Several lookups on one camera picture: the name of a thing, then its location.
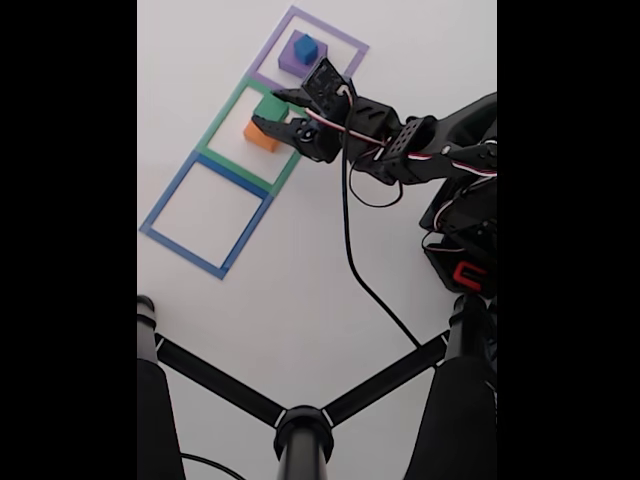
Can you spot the purple tape square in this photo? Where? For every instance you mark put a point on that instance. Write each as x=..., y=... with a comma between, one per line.
x=272, y=47

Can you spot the green cube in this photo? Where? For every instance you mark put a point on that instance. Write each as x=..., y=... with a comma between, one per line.
x=271, y=107

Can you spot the black tripod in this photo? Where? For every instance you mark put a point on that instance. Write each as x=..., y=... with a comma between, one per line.
x=302, y=440

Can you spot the blue tape square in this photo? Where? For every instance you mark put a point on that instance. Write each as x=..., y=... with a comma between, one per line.
x=167, y=197

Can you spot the green tape square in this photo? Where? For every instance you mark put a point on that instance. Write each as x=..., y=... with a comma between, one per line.
x=220, y=117

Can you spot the orange cube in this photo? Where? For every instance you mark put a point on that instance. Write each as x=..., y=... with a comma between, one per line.
x=262, y=141

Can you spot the small blue cube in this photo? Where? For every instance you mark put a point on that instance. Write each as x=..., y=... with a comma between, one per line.
x=305, y=49

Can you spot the red table clamp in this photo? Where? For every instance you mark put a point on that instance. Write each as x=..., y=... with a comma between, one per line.
x=467, y=275

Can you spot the large purple cube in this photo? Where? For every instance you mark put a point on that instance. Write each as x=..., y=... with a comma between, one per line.
x=287, y=62

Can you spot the black gripper camera board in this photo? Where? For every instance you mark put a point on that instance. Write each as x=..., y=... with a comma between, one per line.
x=327, y=87

